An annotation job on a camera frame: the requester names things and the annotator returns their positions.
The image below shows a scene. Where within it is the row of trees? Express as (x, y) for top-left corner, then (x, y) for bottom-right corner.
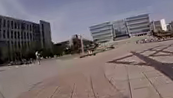
(0, 35), (66, 66)

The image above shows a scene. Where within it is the low building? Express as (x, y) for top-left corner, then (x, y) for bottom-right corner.
(51, 32), (96, 56)

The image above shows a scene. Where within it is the pole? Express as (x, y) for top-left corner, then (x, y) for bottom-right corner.
(78, 35), (85, 55)

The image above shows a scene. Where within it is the glass building with white bands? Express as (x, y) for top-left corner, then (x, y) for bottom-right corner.
(88, 12), (153, 46)

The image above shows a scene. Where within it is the grey paved plaza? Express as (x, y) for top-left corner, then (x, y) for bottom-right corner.
(0, 30), (173, 98)

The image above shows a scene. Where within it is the person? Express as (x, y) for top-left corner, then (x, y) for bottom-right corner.
(34, 50), (42, 65)

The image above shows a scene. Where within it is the row of parked bicycles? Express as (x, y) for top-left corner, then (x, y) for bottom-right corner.
(136, 35), (162, 46)

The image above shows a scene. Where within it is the large grey building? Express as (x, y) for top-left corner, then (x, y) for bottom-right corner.
(0, 0), (56, 65)

